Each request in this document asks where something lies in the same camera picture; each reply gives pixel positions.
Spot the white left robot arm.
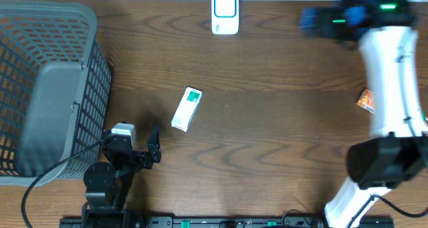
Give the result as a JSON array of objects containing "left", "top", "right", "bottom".
[{"left": 81, "top": 123, "right": 162, "bottom": 228}]

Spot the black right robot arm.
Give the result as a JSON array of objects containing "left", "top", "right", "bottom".
[{"left": 300, "top": 0, "right": 427, "bottom": 227}]

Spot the small orange box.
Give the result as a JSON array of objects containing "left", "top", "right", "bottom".
[{"left": 356, "top": 89, "right": 375, "bottom": 113}]

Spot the white green carton box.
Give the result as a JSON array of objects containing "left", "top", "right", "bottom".
[{"left": 171, "top": 86, "right": 203, "bottom": 132}]

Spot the grey plastic shopping basket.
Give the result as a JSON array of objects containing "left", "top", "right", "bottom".
[{"left": 1, "top": 0, "right": 112, "bottom": 187}]

